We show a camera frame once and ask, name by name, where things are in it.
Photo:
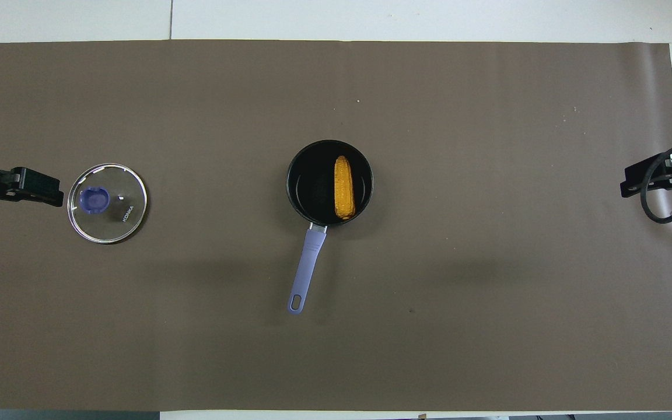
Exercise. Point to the brown table mat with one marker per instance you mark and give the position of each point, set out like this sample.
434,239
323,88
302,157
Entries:
458,291

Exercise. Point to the yellow corn cob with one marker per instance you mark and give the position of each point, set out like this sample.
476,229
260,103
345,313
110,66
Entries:
344,186

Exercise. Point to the glass lid with blue knob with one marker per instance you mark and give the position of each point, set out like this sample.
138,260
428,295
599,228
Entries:
120,198

